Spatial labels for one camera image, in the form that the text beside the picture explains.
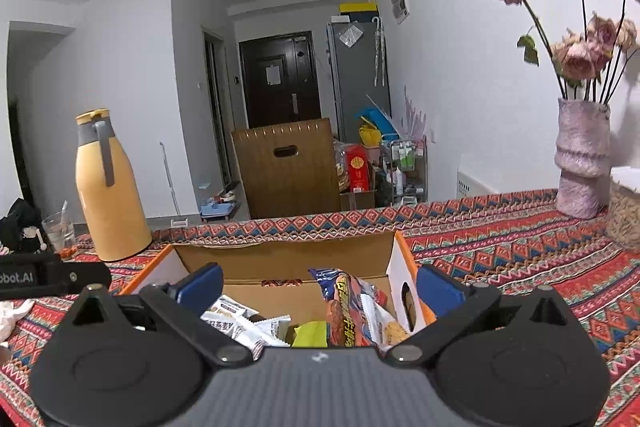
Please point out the clear jar of seeds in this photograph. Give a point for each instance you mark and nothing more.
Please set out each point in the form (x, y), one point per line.
(625, 217)

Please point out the white cotton glove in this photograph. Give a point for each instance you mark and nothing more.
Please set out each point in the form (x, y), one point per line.
(12, 314)

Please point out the clear plastic bag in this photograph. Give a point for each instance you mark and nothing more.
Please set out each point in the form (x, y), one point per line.
(350, 34)

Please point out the grey refrigerator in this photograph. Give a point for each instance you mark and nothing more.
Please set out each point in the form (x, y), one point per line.
(355, 87)

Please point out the green white snack packet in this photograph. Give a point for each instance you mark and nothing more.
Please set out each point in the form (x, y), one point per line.
(310, 336)

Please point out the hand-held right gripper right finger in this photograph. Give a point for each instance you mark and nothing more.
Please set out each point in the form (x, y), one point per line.
(440, 289)

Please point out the yellow bag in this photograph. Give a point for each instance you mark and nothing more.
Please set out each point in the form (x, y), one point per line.
(370, 136)

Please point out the wooden chair back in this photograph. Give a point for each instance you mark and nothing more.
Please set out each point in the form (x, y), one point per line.
(300, 187)

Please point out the red gift box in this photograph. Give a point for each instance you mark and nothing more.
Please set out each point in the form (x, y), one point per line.
(357, 169)

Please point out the bunch of dried pink roses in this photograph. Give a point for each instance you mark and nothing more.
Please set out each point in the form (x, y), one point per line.
(580, 57)

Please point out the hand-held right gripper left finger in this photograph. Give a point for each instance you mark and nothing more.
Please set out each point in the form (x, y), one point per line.
(205, 282)

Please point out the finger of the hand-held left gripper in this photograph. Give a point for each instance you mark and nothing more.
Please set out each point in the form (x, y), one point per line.
(90, 277)

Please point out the white brown snack packet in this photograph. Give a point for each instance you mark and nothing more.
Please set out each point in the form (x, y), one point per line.
(260, 332)
(227, 307)

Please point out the yellow thermos jug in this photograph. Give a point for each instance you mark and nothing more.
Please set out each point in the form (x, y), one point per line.
(112, 207)

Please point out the white packet with crisp picture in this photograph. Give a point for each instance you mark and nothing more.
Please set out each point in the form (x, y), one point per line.
(387, 329)

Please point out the orange cardboard box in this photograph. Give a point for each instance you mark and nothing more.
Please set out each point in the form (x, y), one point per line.
(280, 257)

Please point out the white mop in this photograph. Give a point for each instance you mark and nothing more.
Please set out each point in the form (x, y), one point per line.
(169, 182)

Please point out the yellow box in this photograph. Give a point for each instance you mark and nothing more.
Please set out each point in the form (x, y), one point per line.
(357, 7)

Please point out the blue plastic basin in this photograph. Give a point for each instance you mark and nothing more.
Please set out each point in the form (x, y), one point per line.
(217, 210)

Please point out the pink textured vase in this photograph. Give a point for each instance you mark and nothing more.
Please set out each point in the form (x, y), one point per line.
(582, 157)

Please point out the blue plastic item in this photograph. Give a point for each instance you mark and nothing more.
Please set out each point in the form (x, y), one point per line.
(375, 117)

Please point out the white paper notice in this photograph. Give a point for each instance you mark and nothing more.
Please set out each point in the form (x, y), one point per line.
(273, 75)

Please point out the small brown cardboard box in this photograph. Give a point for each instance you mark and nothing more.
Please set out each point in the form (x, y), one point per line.
(357, 201)

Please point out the clear drinking glass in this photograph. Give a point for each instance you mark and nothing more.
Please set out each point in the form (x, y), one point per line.
(60, 234)

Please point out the white folded umbrella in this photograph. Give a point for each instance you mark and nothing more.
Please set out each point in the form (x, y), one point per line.
(379, 52)

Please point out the dark entrance door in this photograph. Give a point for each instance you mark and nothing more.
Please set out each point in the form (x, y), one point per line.
(260, 102)

